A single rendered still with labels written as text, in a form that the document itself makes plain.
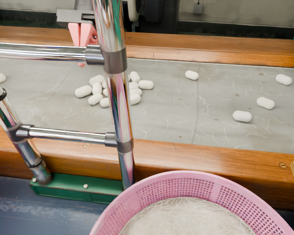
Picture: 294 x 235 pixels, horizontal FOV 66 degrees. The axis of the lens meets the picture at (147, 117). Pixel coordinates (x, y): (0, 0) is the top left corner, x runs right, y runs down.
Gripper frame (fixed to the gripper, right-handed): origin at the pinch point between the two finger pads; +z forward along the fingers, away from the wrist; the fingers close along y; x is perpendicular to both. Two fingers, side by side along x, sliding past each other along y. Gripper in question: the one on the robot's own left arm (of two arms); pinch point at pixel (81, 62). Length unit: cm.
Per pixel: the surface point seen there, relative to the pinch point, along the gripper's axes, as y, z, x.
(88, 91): 0.2, 4.6, 5.4
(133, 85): 9.8, 2.1, 6.7
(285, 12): 119, -119, 170
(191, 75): 22.7, -2.4, 10.8
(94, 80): 0.7, 1.6, 7.3
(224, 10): 64, -120, 174
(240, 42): 36.3, -15.9, 20.2
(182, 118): 21.1, 8.9, 3.4
